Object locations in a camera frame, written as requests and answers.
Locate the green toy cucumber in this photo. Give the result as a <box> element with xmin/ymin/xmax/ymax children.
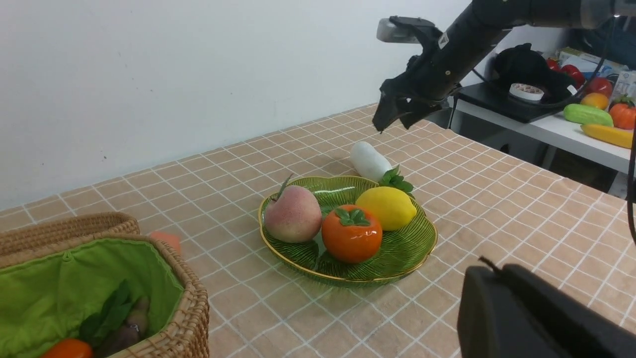
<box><xmin>563</xmin><ymin>104</ymin><xmax>614</xmax><ymax>127</ymax></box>

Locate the pink toy peach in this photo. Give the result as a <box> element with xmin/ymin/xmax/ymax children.
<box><xmin>263</xmin><ymin>176</ymin><xmax>322</xmax><ymax>243</ymax></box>

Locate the black tray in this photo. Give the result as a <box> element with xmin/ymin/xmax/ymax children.
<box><xmin>454</xmin><ymin>83</ymin><xmax>562</xmax><ymax>124</ymax></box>

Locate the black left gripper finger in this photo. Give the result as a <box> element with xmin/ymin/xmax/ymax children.
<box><xmin>457</xmin><ymin>257</ymin><xmax>636</xmax><ymax>358</ymax></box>

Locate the woven rattan basket green lining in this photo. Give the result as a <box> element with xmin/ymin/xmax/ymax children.
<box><xmin>1</xmin><ymin>234</ymin><xmax>210</xmax><ymax>358</ymax></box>

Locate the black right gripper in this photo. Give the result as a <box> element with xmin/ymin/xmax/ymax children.
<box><xmin>372</xmin><ymin>30</ymin><xmax>477</xmax><ymax>132</ymax></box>

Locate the yellow toy banana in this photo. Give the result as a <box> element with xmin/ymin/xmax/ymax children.
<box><xmin>580</xmin><ymin>124</ymin><xmax>633</xmax><ymax>149</ymax></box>

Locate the roll of white tape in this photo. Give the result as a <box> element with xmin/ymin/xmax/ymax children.
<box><xmin>508</xmin><ymin>83</ymin><xmax>545</xmax><ymax>102</ymax></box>

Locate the white side table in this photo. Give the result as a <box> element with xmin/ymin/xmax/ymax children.
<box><xmin>457</xmin><ymin>100</ymin><xmax>630</xmax><ymax>173</ymax></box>

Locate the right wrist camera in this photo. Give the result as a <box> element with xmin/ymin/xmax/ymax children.
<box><xmin>376</xmin><ymin>15</ymin><xmax>442</xmax><ymax>48</ymax></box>

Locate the yellow toy lemon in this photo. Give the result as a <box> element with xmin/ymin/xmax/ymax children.
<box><xmin>356</xmin><ymin>186</ymin><xmax>416</xmax><ymax>231</ymax></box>

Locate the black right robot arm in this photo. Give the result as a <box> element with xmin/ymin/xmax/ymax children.
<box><xmin>372</xmin><ymin>0</ymin><xmax>636</xmax><ymax>132</ymax></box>

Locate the checkered beige tablecloth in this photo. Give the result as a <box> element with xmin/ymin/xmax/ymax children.
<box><xmin>1</xmin><ymin>106</ymin><xmax>636</xmax><ymax>358</ymax></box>

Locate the red toy tomato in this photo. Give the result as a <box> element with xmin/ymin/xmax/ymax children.
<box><xmin>609</xmin><ymin>95</ymin><xmax>636</xmax><ymax>131</ymax></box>

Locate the black camera cable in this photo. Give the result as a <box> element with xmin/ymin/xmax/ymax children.
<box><xmin>626</xmin><ymin>119</ymin><xmax>636</xmax><ymax>247</ymax></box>

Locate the red toy apple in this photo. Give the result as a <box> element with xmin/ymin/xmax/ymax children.
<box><xmin>584</xmin><ymin>77</ymin><xmax>613</xmax><ymax>98</ymax></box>

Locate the orange toy persimmon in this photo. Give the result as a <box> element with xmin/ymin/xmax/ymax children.
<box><xmin>321</xmin><ymin>204</ymin><xmax>383</xmax><ymax>264</ymax></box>

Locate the orange toy carrot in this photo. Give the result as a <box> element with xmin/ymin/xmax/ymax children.
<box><xmin>42</xmin><ymin>280</ymin><xmax>133</xmax><ymax>358</ymax></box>

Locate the black cloth bundle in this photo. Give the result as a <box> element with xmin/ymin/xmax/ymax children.
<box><xmin>491</xmin><ymin>43</ymin><xmax>578</xmax><ymax>102</ymax></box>

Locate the white toy radish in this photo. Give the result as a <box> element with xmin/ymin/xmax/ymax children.
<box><xmin>349</xmin><ymin>141</ymin><xmax>414</xmax><ymax>196</ymax></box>

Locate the orange toy fruit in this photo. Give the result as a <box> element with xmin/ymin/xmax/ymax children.
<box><xmin>580</xmin><ymin>92</ymin><xmax>609</xmax><ymax>110</ymax></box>

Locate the orange foam cube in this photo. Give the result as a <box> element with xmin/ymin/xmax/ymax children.
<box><xmin>149</xmin><ymin>231</ymin><xmax>182</xmax><ymax>255</ymax></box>

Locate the purple toy eggplant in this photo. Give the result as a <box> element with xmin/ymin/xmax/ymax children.
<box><xmin>94</xmin><ymin>295</ymin><xmax>150</xmax><ymax>358</ymax></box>

